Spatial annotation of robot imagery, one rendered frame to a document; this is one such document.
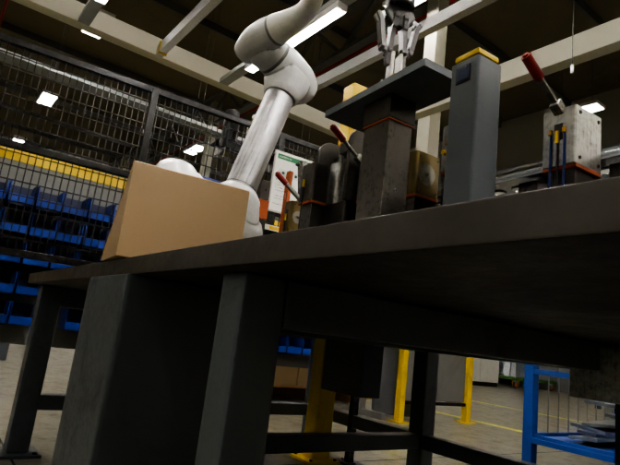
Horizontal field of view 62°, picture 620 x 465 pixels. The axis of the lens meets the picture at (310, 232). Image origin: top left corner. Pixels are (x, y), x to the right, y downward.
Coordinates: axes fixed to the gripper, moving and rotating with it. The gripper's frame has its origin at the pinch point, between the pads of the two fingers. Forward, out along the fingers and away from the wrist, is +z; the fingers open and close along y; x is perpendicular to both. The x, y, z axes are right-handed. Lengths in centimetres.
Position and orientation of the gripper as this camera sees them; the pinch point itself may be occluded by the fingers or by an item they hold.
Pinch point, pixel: (394, 67)
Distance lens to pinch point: 137.2
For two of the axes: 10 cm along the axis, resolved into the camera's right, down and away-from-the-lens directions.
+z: -1.2, 9.7, -2.0
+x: -3.2, 1.5, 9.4
